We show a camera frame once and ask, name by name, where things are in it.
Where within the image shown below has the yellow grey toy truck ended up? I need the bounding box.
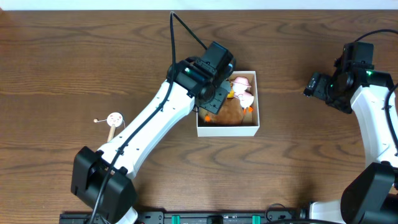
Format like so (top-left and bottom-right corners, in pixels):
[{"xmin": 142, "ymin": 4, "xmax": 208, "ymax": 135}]
[{"xmin": 227, "ymin": 82, "xmax": 234, "ymax": 98}]

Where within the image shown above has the white pink duck toy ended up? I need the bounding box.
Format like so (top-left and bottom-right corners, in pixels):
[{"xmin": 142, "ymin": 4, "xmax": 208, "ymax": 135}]
[{"xmin": 231, "ymin": 77, "xmax": 254, "ymax": 114}]

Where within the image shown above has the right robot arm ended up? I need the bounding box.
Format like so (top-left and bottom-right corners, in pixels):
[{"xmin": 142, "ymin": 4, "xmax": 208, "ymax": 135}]
[{"xmin": 304, "ymin": 58, "xmax": 397, "ymax": 223}]

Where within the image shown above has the left black cable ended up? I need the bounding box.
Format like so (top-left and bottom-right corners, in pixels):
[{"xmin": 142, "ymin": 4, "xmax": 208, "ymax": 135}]
[{"xmin": 88, "ymin": 11, "xmax": 209, "ymax": 224}]

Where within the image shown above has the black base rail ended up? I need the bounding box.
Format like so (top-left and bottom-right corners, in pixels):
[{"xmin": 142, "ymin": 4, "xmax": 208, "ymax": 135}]
[{"xmin": 58, "ymin": 210, "xmax": 312, "ymax": 224}]

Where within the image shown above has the wooden rattle drum toy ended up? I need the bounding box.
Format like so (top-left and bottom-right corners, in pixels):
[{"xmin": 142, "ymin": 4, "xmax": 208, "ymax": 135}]
[{"xmin": 93, "ymin": 112, "xmax": 126, "ymax": 142}]

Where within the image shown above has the white cardboard box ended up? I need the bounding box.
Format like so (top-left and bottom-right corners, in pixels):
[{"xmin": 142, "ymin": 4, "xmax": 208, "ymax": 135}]
[{"xmin": 196, "ymin": 71, "xmax": 260, "ymax": 137}]

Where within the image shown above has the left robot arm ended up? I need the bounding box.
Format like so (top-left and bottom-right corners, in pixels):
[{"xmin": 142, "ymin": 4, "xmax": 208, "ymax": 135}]
[{"xmin": 71, "ymin": 57, "xmax": 236, "ymax": 223}]

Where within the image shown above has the brown plush toy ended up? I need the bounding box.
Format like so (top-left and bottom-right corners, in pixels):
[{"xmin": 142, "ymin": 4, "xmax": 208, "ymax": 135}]
[{"xmin": 204, "ymin": 98, "xmax": 244, "ymax": 126}]

